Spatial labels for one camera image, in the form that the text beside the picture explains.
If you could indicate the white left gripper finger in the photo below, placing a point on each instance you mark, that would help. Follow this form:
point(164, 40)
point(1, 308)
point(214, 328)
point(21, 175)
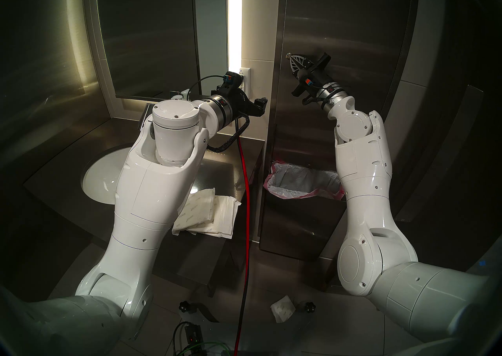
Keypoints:
point(261, 106)

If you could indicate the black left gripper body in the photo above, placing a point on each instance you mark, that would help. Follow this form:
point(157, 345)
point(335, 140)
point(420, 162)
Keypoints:
point(240, 100)

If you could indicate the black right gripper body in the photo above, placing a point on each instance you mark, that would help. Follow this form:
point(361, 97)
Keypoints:
point(325, 84)

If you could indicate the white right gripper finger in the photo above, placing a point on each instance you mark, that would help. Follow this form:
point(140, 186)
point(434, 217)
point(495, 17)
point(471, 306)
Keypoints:
point(304, 60)
point(300, 69)

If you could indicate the stainless towel dispenser door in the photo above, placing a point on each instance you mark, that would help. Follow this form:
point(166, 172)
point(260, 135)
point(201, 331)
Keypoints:
point(353, 26)

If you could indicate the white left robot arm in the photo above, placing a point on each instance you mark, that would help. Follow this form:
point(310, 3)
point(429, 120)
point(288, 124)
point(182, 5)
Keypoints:
point(157, 186)

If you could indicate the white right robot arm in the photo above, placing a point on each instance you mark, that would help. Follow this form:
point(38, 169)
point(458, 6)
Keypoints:
point(364, 178)

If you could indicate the white folded paper towel stack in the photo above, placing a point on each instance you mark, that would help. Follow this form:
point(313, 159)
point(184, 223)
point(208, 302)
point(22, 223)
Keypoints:
point(227, 218)

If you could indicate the printed paper towel pack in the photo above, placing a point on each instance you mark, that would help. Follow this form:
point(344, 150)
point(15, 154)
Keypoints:
point(194, 210)

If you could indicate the crumpled white paper towel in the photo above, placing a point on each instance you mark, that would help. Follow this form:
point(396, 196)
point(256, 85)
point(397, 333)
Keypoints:
point(283, 309)

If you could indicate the trash bin with liner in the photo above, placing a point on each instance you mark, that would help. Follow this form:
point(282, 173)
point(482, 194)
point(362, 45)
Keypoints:
point(298, 180)

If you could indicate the bright vertical light strip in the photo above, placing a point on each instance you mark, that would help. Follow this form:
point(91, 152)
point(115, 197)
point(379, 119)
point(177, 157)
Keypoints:
point(234, 14)

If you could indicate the stainless waste bin panel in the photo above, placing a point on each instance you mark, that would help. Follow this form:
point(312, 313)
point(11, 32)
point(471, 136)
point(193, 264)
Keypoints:
point(294, 229)

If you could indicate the dark metal stall partition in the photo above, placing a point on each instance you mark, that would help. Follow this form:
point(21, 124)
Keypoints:
point(439, 163)

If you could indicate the white round sink basin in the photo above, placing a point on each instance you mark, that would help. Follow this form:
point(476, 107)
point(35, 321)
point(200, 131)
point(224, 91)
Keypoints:
point(98, 178)

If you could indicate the black star knob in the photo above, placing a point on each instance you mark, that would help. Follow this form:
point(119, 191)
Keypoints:
point(184, 307)
point(310, 307)

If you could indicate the black electronics box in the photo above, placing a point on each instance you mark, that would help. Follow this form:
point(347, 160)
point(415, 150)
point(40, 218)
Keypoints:
point(194, 333)

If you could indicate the small blue tape mark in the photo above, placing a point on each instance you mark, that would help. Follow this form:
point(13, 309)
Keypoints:
point(481, 263)

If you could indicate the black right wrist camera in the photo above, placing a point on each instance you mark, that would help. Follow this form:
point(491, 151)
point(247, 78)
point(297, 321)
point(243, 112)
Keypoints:
point(308, 82)

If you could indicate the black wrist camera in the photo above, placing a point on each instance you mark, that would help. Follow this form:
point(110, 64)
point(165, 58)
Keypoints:
point(231, 79)
point(308, 82)

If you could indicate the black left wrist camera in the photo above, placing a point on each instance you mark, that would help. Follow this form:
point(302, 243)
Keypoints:
point(231, 79)

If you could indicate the white wall power outlet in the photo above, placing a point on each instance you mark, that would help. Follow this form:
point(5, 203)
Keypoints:
point(246, 72)

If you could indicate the stainless dispenser cabinet frame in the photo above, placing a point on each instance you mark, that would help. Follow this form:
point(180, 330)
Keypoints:
point(279, 14)

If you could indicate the large wall mirror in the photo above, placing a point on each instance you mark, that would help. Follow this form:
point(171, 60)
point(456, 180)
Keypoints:
point(149, 33)

